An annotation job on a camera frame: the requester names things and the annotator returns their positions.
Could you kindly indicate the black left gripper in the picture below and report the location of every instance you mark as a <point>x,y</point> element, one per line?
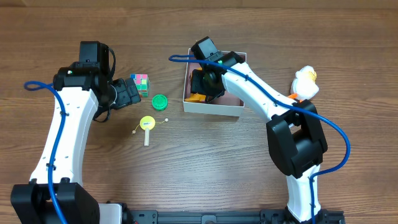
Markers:
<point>131,92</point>

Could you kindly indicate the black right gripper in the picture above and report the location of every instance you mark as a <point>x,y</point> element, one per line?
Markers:
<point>197,86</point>

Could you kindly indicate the orange dinosaur toy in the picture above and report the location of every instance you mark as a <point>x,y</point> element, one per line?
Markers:
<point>196,98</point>

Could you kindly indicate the multicoloured puzzle cube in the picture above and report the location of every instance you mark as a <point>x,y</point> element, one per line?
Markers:
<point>142,83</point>

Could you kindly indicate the white plush duck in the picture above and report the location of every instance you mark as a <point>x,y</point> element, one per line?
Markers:
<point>304,85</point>

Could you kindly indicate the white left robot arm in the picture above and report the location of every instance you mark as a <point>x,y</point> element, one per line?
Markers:
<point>82,91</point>

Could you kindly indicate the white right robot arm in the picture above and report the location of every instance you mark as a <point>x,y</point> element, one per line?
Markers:
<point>294,133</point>

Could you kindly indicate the white box with pink interior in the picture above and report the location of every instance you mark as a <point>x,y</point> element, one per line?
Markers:
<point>226,105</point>

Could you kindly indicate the green round plastic toy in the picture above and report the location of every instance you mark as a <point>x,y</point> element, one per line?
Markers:
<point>159,102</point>

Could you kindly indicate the yellow wooden rattle drum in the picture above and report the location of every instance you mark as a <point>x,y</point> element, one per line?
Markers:
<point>148,123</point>

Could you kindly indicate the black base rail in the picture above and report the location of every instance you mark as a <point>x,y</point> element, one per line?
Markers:
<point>154,217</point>

